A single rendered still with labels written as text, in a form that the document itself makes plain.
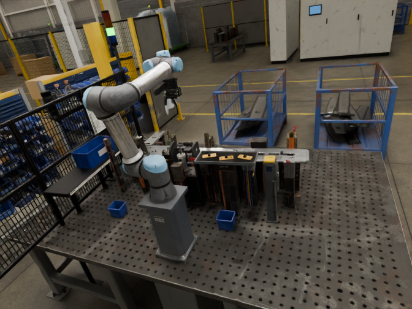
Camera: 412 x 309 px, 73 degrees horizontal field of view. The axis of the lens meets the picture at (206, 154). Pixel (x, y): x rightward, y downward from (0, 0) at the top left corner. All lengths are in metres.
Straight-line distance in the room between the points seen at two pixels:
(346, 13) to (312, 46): 1.18
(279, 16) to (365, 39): 2.52
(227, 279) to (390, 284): 0.78
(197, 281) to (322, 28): 8.63
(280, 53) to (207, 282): 8.63
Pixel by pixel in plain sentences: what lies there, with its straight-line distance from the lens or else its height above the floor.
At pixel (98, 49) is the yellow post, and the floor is 1.78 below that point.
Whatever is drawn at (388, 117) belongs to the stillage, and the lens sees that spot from 3.69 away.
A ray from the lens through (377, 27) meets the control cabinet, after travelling 9.60.
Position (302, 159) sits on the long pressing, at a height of 1.00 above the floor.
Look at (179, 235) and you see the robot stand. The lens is 1.62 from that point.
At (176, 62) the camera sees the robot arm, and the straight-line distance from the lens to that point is 1.48.
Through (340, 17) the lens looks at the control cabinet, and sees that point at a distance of 9.48.
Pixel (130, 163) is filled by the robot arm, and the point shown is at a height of 1.32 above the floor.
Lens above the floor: 1.98
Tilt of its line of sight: 28 degrees down
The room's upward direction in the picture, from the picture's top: 10 degrees counter-clockwise
